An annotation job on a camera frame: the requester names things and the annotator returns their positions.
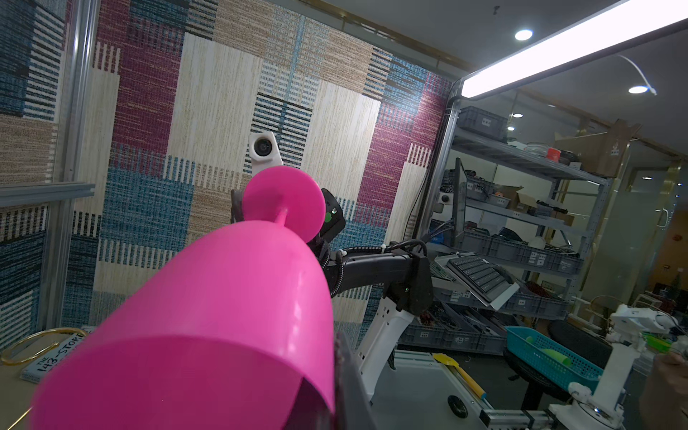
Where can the colourful story book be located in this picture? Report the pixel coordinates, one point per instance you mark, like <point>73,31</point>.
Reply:
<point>40,367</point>

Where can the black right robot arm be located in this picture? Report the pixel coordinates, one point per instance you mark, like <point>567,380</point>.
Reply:
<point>400,269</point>

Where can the white robot on desk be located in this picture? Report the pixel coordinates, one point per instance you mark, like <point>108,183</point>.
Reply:
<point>600,408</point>

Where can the black keyboard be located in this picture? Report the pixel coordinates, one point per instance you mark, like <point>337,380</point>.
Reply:
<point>488,282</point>

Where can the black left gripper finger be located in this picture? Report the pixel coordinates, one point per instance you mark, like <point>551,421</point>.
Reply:
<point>352,407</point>

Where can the teal plastic basket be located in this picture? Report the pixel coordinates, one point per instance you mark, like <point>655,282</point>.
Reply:
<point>558,364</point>

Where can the grey metal storage shelving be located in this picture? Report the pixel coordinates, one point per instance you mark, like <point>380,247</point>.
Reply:
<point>463,213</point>

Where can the pink plastic wine glass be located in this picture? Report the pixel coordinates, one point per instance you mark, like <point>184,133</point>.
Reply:
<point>235,332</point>

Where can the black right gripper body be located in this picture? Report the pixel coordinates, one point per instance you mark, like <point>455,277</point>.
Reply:
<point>334,222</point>

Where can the gold wire glass rack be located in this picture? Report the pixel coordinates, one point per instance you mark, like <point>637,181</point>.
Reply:
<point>16,394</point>

